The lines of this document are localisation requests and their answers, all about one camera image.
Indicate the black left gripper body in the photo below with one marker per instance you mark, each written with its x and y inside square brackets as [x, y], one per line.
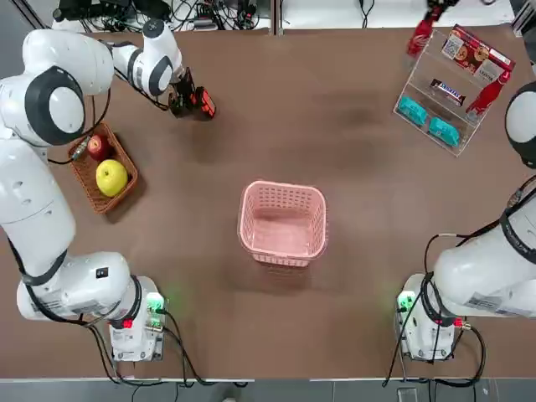
[184, 86]

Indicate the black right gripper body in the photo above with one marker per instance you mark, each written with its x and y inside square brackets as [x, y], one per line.
[447, 2]

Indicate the orange black barcode scanner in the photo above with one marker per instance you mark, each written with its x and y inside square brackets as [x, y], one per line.
[203, 104]

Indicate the red Coca-Cola bottle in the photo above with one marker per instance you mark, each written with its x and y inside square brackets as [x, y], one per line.
[420, 37]
[488, 94]

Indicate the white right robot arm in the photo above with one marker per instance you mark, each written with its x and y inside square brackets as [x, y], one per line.
[481, 276]

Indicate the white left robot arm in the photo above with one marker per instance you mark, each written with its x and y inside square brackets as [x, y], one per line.
[37, 188]

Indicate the brown wicker basket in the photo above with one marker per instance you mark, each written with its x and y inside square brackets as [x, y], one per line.
[125, 176]

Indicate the pink plastic basket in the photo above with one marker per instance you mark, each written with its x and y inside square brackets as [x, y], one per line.
[282, 226]

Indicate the red cookie box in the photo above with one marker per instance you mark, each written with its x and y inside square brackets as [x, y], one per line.
[477, 52]

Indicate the Snickers bar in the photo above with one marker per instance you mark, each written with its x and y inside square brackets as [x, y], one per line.
[448, 90]

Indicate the clear acrylic shelf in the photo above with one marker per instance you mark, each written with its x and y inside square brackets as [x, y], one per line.
[435, 96]

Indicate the red apple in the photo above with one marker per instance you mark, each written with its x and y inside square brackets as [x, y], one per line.
[99, 146]

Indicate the yellow pear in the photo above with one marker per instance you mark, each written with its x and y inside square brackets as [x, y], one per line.
[111, 177]

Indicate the teal snack packet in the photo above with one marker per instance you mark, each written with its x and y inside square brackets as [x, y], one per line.
[412, 111]
[444, 132]

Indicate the aluminium frame post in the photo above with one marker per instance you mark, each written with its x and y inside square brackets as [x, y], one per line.
[276, 17]

